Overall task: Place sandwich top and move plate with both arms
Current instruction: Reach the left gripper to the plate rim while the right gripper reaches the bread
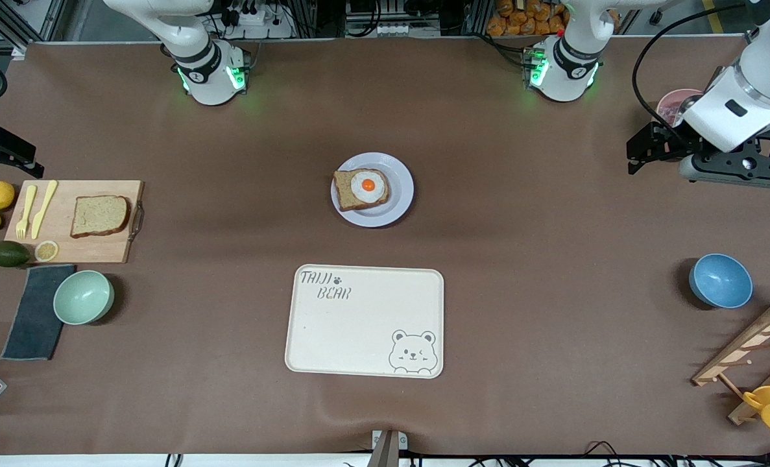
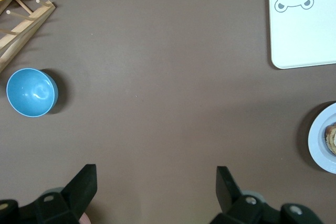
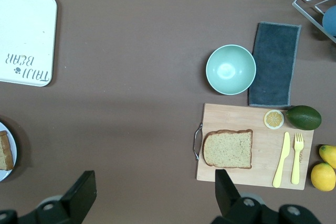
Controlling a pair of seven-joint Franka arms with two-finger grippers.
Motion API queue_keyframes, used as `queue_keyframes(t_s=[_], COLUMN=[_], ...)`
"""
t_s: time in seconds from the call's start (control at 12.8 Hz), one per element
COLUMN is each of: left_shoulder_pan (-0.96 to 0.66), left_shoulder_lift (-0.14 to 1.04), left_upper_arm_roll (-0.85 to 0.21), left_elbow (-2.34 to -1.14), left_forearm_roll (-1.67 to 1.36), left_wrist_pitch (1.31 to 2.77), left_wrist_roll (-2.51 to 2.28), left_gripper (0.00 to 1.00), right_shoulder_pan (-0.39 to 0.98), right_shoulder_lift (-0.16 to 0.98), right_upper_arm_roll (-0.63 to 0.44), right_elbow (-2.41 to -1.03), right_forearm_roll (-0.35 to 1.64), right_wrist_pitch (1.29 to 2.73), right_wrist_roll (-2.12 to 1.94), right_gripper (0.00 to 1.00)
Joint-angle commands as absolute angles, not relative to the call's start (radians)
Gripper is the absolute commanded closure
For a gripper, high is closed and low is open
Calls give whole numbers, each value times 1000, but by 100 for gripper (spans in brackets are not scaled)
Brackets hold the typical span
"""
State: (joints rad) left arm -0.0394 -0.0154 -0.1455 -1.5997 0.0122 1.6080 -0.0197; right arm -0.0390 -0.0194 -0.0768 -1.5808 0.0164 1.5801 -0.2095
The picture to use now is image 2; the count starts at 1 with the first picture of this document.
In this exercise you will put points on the wooden peg rack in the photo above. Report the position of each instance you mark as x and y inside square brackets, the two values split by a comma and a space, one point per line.
[29, 24]

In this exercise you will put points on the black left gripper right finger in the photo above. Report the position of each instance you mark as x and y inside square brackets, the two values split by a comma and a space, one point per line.
[228, 195]

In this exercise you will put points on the white round plate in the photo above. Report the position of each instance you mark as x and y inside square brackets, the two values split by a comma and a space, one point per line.
[315, 140]

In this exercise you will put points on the blue bowl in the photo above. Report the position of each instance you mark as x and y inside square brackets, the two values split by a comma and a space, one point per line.
[31, 93]

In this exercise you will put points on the pink bowl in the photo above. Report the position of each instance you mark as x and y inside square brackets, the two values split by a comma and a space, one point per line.
[85, 219]

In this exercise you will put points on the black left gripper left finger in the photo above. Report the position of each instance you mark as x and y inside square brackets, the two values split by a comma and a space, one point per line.
[76, 192]

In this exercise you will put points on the brown bread slice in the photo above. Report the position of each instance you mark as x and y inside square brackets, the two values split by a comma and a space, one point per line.
[331, 137]

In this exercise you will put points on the cream bear print tray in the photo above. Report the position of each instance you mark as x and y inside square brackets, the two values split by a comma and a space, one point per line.
[302, 37]

